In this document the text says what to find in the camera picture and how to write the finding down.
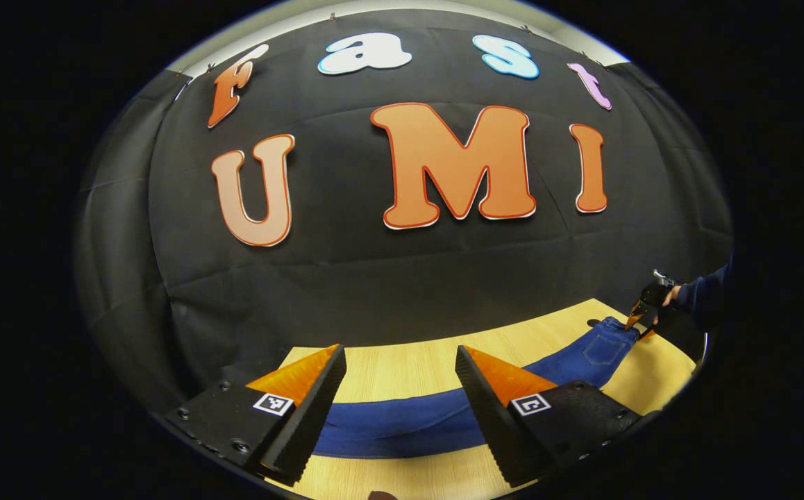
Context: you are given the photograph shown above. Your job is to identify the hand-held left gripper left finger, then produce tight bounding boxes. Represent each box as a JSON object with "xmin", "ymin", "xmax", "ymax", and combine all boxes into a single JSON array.
[{"xmin": 158, "ymin": 344, "xmax": 347, "ymax": 487}]

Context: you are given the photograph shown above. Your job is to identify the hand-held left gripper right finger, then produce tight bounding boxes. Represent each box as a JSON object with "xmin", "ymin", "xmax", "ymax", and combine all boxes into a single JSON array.
[{"xmin": 455, "ymin": 345, "xmax": 661, "ymax": 487}]

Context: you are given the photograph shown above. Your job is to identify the blue jeans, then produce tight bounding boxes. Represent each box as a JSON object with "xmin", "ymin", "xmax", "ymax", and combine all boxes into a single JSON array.
[{"xmin": 312, "ymin": 316, "xmax": 642, "ymax": 459}]

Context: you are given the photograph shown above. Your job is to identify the black backdrop cloth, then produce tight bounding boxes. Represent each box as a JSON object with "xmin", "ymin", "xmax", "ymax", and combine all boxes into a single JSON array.
[{"xmin": 72, "ymin": 7, "xmax": 735, "ymax": 417}]

